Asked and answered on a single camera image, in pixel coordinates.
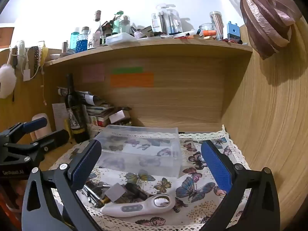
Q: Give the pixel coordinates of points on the pink sticky note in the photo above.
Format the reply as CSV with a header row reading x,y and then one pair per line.
x,y
93,73

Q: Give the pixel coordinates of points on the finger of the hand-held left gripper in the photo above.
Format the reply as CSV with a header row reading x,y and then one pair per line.
x,y
36,124
54,138

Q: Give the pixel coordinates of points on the clear glass bottle with cork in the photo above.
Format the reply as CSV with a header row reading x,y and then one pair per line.
x,y
95,32

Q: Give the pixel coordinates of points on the grey-capped perfume bottle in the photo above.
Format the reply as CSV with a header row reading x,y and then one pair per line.
x,y
115,192

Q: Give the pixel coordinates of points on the teal liquid bottle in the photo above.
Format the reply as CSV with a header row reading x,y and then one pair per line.
x,y
74,38

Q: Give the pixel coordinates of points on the dark metallic cosmetic case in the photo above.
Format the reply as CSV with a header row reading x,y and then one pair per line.
x,y
92,190

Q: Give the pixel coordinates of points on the clear jar of sticks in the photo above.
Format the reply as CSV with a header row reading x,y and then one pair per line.
x,y
216,25

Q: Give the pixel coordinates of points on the red plastic item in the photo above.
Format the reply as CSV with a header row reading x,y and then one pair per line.
x,y
9,209

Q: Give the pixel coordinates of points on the butterfly print lace tablecloth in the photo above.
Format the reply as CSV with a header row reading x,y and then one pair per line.
x,y
192,187

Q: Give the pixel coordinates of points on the hanging lace ribbons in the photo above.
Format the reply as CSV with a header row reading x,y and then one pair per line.
x,y
39,56

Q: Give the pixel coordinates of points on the orange tube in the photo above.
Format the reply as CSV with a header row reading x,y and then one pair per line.
x,y
208,33

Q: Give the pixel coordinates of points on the white hanging tag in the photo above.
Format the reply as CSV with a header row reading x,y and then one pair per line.
x,y
26,75

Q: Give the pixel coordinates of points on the clear grey-capped bottle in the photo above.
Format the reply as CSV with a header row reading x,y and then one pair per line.
x,y
125,26

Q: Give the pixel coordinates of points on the blue box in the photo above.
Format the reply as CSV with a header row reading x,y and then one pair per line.
x,y
233,31

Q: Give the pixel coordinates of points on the small white-faced box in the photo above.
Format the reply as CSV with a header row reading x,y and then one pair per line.
x,y
118,116

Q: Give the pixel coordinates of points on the orange sticky note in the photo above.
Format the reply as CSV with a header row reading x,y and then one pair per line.
x,y
131,80

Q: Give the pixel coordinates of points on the white paper note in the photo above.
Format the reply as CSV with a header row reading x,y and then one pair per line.
x,y
59,113

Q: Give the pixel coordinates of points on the clear plastic storage box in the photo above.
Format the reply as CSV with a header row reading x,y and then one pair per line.
x,y
144,149

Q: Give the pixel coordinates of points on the clear acrylic brush organizer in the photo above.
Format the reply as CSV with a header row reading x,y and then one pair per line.
x,y
167,20

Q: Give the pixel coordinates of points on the blue dotted bottle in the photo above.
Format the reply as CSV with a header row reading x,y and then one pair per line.
x,y
81,43

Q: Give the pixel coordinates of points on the dark wine bottle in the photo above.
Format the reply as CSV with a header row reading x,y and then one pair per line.
x,y
75,115

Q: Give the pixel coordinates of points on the pink rounded container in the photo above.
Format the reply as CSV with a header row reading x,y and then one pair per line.
x,y
45,132

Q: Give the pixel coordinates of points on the white rectangular tray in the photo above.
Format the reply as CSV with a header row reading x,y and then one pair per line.
x,y
119,39

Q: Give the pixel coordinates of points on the green sticky note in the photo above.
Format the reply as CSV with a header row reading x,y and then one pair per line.
x,y
127,70

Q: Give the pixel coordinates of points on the small dropper bottle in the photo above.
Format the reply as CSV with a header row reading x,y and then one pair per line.
x,y
137,33

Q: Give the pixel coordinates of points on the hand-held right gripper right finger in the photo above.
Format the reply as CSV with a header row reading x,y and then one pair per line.
x,y
216,166

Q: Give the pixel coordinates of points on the green pump bottle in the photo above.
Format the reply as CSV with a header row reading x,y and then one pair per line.
x,y
116,25

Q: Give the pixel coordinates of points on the white handheld facial massager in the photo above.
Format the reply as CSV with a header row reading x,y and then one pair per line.
x,y
134,209

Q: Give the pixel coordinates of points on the wooden shelf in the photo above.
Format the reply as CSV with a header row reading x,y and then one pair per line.
x,y
144,53

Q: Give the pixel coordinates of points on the white fluffy pompom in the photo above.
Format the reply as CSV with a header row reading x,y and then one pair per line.
x,y
6,80

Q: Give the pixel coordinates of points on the glass bowl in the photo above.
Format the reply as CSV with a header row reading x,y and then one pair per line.
x,y
205,27

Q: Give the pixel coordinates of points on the stack of books and magazines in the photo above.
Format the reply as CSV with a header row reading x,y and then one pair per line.
x,y
96,112

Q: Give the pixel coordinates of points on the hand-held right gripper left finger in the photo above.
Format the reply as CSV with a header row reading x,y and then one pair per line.
x,y
84,164

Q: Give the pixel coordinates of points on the mauve fabric hat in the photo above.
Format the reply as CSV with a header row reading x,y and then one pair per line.
x,y
264,16

